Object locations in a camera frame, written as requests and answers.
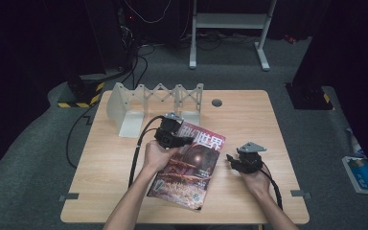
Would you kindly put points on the blue and white box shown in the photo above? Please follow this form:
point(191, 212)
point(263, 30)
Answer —
point(365, 175)

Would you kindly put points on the person's left hand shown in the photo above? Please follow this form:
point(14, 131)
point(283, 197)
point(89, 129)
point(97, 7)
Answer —
point(158, 156)

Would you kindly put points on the white bottle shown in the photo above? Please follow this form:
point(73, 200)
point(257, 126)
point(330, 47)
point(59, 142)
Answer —
point(356, 143)

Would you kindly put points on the small red item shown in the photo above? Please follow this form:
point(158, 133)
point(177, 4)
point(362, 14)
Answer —
point(290, 39)

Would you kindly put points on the black yellow striped base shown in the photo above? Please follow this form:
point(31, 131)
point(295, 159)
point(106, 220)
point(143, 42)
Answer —
point(86, 96)

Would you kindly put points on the person's right hand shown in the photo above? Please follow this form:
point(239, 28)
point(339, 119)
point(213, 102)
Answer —
point(255, 183)

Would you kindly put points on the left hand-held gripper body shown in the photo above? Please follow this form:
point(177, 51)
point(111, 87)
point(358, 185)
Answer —
point(167, 132)

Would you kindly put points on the white metal stand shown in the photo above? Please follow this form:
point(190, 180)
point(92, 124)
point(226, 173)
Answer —
point(230, 20)

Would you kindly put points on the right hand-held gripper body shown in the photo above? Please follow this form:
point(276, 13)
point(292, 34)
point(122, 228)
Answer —
point(249, 161)

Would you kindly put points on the black equipment tower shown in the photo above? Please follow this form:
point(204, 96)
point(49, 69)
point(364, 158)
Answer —
point(108, 35)

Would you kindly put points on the white expandable bookend rack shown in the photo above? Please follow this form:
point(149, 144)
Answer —
point(129, 124)

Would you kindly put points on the red magazine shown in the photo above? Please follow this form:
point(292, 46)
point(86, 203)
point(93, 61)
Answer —
point(188, 172)

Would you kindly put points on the black base with yellow mark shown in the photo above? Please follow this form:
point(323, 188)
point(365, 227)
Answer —
point(310, 97)

